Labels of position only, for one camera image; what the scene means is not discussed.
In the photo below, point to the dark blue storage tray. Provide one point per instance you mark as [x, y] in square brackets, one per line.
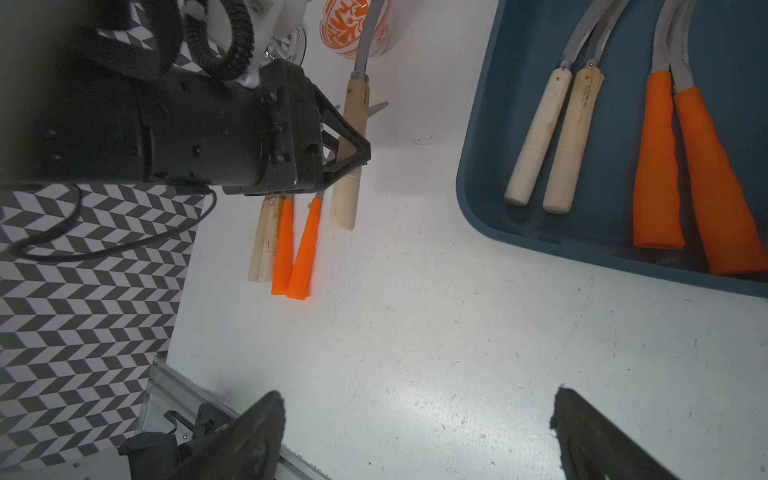
[728, 52]

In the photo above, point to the blue blade orange sickle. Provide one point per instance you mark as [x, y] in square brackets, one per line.
[284, 254]

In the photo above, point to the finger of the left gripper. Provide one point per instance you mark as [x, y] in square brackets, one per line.
[337, 136]
[333, 160]

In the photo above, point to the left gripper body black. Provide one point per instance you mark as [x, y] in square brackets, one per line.
[200, 131]

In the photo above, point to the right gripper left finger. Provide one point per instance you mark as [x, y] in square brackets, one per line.
[247, 449]

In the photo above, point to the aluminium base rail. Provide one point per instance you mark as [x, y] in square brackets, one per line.
[174, 420]

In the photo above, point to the orange patterned small bowl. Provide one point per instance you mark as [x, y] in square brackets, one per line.
[342, 23]

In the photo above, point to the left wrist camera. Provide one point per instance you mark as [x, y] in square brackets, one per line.
[232, 40]

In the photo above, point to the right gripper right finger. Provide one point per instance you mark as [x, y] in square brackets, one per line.
[592, 447]

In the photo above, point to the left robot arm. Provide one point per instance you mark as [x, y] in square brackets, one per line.
[71, 114]

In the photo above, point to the blue blade wooden sickle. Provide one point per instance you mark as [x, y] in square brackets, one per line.
[269, 250]

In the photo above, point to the orange handle sickle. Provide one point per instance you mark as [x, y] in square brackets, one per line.
[298, 288]
[656, 199]
[725, 224]

